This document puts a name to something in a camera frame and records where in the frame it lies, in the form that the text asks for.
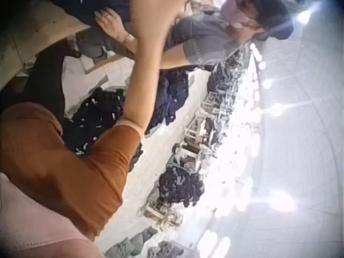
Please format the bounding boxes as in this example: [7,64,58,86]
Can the white slatted stool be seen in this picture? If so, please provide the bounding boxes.
[184,117,208,144]
[201,91,221,114]

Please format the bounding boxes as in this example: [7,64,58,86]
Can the heap of navy garments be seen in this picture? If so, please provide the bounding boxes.
[147,71,190,133]

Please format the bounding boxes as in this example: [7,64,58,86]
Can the heap of dark clothes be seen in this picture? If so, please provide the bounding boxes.
[206,55,252,108]
[155,165,205,208]

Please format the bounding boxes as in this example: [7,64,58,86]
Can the heap of black clothes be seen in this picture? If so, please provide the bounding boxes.
[63,87,127,156]

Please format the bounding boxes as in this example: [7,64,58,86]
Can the white paper sheet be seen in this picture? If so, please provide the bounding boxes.
[80,57,109,75]

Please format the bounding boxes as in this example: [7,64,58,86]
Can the grey garment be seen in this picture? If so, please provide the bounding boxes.
[67,26,137,61]

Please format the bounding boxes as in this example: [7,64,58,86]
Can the heap of grey clothes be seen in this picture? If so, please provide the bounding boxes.
[104,226,159,256]
[152,240,195,258]

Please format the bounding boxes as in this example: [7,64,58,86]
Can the person's legs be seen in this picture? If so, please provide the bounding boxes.
[0,44,68,123]

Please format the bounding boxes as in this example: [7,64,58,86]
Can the dark blue garment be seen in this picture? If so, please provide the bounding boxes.
[51,0,135,28]

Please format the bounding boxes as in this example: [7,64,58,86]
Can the light wooden work table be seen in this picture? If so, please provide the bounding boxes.
[0,0,135,91]

